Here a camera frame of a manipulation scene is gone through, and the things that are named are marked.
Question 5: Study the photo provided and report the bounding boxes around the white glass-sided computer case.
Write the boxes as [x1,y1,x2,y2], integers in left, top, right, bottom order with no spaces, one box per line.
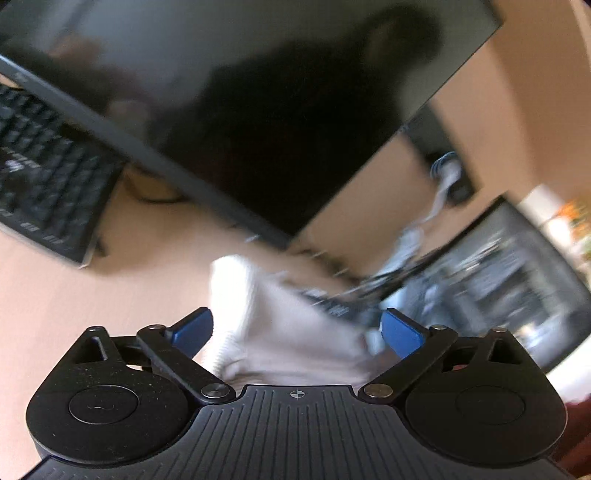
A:
[369,185,591,374]

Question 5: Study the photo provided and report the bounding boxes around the white power cable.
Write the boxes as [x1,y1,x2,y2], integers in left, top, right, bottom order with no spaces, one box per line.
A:
[383,152,462,278]

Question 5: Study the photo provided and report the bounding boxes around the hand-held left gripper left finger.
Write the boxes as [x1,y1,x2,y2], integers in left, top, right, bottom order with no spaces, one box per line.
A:
[69,307,236,405]

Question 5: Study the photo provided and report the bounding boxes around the black keyboard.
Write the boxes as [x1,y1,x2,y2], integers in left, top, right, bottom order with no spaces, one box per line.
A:
[0,83,125,268]

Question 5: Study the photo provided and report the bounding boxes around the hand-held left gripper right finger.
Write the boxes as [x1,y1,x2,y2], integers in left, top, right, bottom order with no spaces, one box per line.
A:
[359,308,532,405]

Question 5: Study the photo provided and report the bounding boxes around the beige striped knit garment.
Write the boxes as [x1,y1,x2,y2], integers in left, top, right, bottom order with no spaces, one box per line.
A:
[198,255,393,386]

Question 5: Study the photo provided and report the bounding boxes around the black computer monitor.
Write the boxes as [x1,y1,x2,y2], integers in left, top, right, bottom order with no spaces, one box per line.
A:
[0,0,503,250]

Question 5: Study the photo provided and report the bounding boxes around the black cable tangle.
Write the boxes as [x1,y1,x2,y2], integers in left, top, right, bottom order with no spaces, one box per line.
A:
[286,249,444,324]

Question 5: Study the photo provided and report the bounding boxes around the black socket strip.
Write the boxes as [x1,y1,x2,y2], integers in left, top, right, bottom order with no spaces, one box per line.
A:
[402,106,476,206]

